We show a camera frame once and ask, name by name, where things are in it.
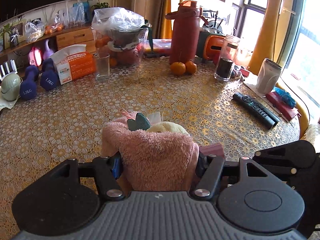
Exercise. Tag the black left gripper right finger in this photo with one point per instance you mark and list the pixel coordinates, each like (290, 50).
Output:
(209, 170)

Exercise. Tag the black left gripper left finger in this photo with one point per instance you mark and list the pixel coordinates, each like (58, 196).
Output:
(106, 172)

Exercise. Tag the pink pineapple hand towel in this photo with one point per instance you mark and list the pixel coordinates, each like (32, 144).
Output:
(152, 160)

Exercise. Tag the mauve plastic cup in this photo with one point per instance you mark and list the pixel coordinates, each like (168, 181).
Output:
(214, 149)

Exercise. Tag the red notebook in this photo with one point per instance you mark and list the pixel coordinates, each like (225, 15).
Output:
(287, 112)

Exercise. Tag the black tv remote control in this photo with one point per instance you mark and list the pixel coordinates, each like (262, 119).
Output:
(256, 109)

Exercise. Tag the white grey tumbler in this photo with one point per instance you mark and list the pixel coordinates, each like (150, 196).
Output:
(268, 76)

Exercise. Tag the glass jar with dark contents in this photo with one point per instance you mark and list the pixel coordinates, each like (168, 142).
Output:
(228, 53)

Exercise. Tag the right orange tangerine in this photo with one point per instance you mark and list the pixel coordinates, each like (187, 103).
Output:
(191, 68)

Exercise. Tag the orange tangerine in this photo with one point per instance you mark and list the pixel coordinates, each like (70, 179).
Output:
(178, 68)
(191, 68)

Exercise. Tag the left orange tangerine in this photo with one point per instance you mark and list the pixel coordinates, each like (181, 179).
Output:
(178, 68)

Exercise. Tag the right blue dumbbell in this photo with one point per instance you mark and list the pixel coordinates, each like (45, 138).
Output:
(49, 78)

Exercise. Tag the blue dumbbell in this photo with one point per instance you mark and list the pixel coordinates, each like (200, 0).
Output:
(28, 87)
(49, 78)

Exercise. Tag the empty clear drinking glass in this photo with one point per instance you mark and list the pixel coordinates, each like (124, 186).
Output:
(102, 66)

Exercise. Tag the orange white tissue box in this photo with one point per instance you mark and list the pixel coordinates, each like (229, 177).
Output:
(73, 62)

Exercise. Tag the left blue dumbbell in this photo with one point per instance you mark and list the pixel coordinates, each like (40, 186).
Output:
(28, 87)

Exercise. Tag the yellow giraffe plush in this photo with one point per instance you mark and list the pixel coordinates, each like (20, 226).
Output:
(264, 48)

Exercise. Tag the orange stool-shaped tissue holder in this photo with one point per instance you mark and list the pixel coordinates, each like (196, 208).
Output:
(212, 47)

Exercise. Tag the clear container with fruit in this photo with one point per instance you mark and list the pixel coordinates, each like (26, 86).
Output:
(125, 48)

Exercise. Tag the dark red water jug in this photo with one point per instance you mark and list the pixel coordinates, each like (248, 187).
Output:
(186, 30)

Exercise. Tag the pale green round container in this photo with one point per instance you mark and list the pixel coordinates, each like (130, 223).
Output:
(10, 87)

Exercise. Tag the purple kettlebell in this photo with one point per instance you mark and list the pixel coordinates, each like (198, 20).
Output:
(47, 52)

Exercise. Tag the wooden tv cabinet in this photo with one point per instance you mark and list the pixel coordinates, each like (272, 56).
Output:
(67, 37)

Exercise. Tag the yellow curtain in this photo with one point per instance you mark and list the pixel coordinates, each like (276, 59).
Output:
(166, 28)

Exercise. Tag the clear plastic bag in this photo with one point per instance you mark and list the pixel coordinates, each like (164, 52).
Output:
(116, 18)

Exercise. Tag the framed photo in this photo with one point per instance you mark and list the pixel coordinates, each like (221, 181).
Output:
(14, 33)

